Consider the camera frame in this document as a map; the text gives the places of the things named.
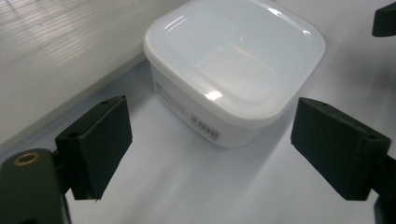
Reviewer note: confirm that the white square plastic container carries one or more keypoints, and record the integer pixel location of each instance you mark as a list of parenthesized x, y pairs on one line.
[(230, 68)]

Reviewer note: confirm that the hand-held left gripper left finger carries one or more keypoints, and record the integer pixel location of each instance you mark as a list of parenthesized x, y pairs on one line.
[(93, 146)]

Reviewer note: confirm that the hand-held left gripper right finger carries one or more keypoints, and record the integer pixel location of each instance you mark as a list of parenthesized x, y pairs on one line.
[(339, 146)]

